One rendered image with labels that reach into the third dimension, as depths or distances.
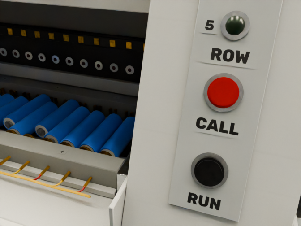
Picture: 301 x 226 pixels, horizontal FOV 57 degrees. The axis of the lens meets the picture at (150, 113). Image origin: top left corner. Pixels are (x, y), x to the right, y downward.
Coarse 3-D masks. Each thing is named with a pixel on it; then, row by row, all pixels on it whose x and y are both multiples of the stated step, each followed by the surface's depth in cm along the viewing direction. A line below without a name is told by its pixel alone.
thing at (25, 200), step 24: (0, 72) 39; (24, 72) 38; (48, 72) 37; (72, 72) 36; (0, 168) 25; (120, 168) 22; (0, 192) 23; (24, 192) 23; (48, 192) 23; (120, 192) 16; (0, 216) 21; (24, 216) 21; (48, 216) 21; (72, 216) 21; (96, 216) 21; (120, 216) 17
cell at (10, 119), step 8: (40, 96) 34; (48, 96) 35; (24, 104) 32; (32, 104) 32; (40, 104) 33; (16, 112) 31; (24, 112) 31; (8, 120) 30; (16, 120) 30; (8, 128) 30
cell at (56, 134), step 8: (80, 112) 31; (88, 112) 32; (64, 120) 29; (72, 120) 30; (80, 120) 31; (56, 128) 28; (64, 128) 28; (72, 128) 29; (48, 136) 27; (56, 136) 27; (64, 136) 28
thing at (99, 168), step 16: (0, 144) 25; (16, 144) 25; (32, 144) 25; (48, 144) 25; (16, 160) 25; (32, 160) 24; (48, 160) 24; (64, 160) 23; (80, 160) 23; (96, 160) 23; (112, 160) 23; (16, 176) 23; (64, 176) 23; (80, 176) 23; (96, 176) 23; (112, 176) 22; (80, 192) 22
